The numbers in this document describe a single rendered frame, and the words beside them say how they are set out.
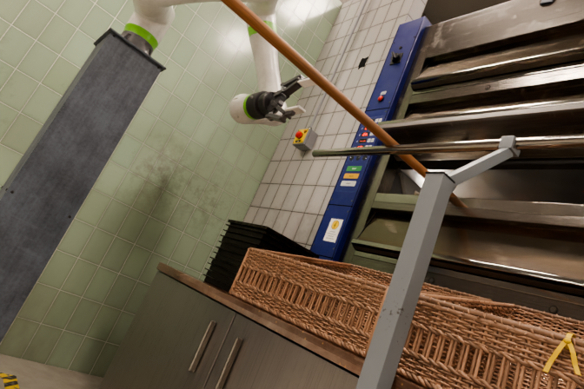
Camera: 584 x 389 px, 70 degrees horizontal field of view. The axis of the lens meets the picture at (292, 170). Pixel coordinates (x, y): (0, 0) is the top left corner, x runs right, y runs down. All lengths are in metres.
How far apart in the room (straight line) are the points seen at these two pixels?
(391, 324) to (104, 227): 1.61
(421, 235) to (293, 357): 0.40
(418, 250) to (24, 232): 1.13
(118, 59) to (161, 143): 0.75
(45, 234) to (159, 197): 0.84
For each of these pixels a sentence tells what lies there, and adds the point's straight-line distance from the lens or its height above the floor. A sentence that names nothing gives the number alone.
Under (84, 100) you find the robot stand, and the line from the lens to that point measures 1.52.
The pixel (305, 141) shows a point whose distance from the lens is 2.24.
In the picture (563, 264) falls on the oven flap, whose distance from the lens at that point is 1.36.
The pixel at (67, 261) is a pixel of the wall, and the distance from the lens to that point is 2.14.
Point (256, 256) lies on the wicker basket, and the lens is 1.30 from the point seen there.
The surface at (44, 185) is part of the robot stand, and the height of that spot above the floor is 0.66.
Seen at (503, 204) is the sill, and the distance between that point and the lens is 1.50.
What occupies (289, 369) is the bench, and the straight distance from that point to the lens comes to 1.00.
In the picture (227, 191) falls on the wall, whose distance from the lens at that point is 2.37.
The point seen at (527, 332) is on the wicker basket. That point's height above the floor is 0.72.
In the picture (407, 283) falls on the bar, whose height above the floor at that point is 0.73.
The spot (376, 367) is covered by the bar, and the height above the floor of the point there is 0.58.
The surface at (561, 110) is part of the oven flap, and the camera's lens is 1.43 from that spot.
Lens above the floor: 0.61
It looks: 17 degrees up
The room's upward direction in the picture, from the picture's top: 24 degrees clockwise
